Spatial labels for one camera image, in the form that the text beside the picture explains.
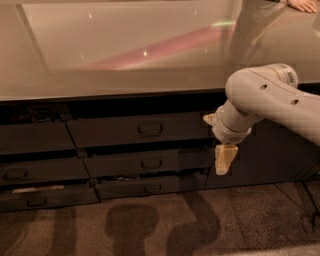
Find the dark cabinet frame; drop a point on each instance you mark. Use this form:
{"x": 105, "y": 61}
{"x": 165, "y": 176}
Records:
{"x": 62, "y": 111}

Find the person's hand on counter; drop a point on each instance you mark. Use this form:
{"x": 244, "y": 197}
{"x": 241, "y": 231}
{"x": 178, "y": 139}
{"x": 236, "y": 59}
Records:
{"x": 307, "y": 6}

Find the dark drawer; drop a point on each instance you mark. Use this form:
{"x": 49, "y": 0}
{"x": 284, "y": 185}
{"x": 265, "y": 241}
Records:
{"x": 31, "y": 138}
{"x": 126, "y": 164}
{"x": 111, "y": 131}
{"x": 151, "y": 186}
{"x": 51, "y": 170}
{"x": 52, "y": 198}

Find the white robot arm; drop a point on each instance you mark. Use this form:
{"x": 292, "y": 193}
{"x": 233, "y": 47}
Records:
{"x": 257, "y": 93}

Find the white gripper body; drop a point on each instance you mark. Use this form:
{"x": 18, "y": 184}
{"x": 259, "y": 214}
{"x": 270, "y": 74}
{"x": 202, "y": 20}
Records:
{"x": 222, "y": 132}

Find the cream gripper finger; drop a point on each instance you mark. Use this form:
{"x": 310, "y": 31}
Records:
{"x": 209, "y": 119}
{"x": 224, "y": 156}

